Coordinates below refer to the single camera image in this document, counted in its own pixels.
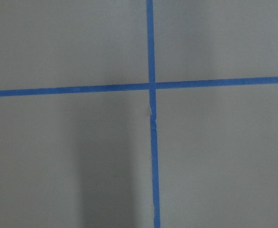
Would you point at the long blue tape strip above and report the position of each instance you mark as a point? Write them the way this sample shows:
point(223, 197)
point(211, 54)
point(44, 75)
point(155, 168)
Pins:
point(153, 113)

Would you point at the crossing blue tape strip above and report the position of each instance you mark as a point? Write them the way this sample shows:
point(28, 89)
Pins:
point(141, 86)

